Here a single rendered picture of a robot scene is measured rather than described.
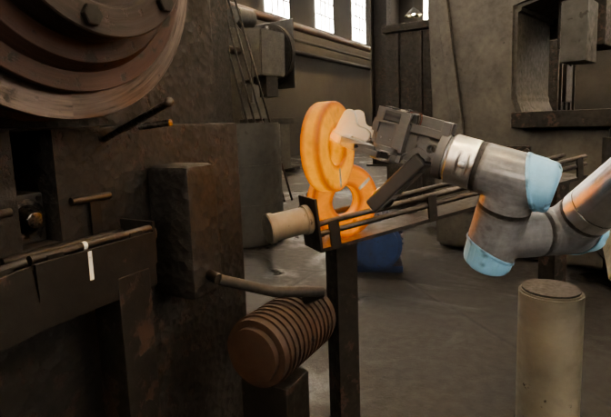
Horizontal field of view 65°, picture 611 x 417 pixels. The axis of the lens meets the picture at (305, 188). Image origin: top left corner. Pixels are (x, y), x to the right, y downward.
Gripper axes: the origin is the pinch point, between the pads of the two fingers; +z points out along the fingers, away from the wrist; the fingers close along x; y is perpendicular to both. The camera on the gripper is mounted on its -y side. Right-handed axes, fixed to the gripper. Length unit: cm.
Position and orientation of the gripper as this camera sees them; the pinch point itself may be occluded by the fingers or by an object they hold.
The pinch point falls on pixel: (328, 135)
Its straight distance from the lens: 82.2
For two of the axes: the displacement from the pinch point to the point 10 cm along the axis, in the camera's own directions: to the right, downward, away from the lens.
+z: -8.5, -3.1, 4.2
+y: 2.2, -9.4, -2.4
